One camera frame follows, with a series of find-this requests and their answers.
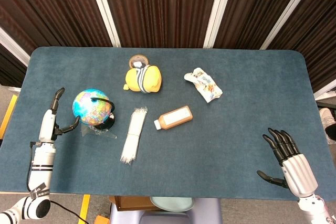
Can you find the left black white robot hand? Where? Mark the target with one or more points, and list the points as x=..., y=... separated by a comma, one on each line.
x=47, y=127

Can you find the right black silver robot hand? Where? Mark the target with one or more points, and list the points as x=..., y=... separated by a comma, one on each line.
x=299, y=174

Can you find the small globe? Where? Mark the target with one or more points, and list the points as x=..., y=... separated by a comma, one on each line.
x=90, y=108

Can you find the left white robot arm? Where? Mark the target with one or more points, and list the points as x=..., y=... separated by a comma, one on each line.
x=40, y=163

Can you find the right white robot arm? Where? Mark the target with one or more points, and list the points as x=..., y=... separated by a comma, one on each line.
x=315, y=211

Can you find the white sneaker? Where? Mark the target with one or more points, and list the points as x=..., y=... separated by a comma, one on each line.
x=326, y=116

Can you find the clear crumpled plastic tape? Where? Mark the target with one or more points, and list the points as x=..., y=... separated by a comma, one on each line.
x=111, y=135

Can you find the bundle of clear straws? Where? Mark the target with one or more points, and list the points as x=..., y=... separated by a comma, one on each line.
x=132, y=134

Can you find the lavender plastic stool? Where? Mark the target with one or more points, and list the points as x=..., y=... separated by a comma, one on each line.
x=207, y=212

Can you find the blue felt table mat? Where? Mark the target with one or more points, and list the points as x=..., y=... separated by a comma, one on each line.
x=199, y=153

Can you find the brown tape roll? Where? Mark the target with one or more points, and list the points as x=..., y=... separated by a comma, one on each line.
x=133, y=60

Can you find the brown cardboard box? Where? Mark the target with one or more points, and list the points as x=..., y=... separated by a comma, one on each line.
x=131, y=203

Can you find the yellow plush toy striped scarf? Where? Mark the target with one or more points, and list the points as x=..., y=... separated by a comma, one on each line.
x=151, y=78

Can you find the orange juice bottle white cap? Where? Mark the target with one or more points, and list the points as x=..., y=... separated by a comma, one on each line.
x=174, y=117

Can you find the crumpled white snack bag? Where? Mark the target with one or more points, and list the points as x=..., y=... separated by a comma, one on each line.
x=204, y=86

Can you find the pale green plate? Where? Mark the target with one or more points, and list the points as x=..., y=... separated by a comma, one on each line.
x=172, y=204

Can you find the brown partition screen white frames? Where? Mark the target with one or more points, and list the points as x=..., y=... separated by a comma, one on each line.
x=162, y=6

